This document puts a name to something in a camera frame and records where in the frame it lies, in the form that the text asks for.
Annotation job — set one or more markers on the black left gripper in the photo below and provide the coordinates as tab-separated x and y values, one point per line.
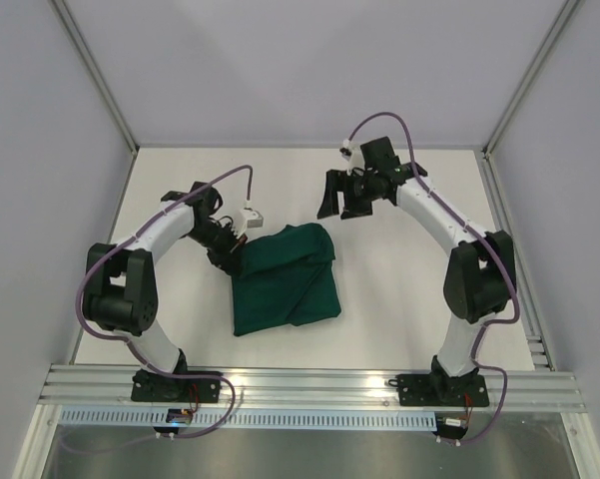
228	259

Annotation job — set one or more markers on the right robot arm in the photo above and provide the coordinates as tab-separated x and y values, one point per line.
480	276

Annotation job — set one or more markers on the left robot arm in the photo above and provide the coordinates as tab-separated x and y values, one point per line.
118	299

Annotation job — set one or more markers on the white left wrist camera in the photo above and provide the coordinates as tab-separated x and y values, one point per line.
247	219

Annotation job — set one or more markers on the aluminium front rail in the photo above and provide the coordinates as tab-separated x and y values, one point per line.
306	389

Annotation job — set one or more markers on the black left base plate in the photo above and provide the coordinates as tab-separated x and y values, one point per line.
152	387

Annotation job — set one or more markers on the slotted white cable duct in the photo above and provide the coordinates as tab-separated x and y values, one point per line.
250	418

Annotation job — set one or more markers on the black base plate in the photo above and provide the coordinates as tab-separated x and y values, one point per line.
437	390
152	387

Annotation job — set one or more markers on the dark green surgical drape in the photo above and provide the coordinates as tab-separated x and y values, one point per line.
286	279

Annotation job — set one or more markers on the aluminium frame post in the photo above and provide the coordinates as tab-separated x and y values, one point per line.
562	20
77	39

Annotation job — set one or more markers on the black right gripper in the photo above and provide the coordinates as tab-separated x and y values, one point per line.
352	192

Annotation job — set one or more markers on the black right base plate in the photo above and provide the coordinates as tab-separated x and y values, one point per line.
437	390

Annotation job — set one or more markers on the right aluminium frame post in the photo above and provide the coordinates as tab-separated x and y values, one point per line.
562	20

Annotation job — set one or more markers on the left aluminium frame post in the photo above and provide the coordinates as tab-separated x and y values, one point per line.
77	39

